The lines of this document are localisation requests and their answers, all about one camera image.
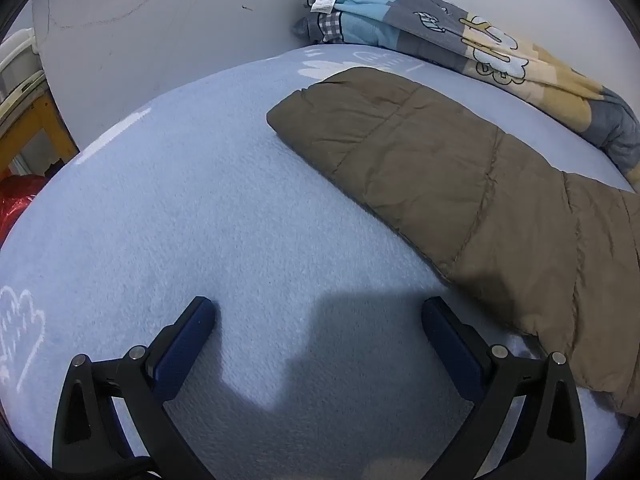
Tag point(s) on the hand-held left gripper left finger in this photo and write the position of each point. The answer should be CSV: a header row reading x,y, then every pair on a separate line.
x,y
182,347

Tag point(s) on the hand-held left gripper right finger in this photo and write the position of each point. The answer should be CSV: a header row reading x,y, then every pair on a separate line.
x,y
457,350

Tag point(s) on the brown puffer jacket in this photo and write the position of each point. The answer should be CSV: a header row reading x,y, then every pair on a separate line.
x,y
425,160

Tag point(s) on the light blue fleece bed sheet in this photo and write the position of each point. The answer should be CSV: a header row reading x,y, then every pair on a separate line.
x,y
200,185

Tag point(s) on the red plastic bag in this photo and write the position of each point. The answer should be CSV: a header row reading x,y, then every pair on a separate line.
x,y
15,205

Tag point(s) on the yellow wooden stool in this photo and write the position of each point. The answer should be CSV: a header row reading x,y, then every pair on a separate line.
x,y
50,130

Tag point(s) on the patchwork cartoon print quilt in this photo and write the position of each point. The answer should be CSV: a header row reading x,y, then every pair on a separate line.
x,y
400,25

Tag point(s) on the white plastic rack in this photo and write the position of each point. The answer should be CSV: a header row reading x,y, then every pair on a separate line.
x,y
15,55

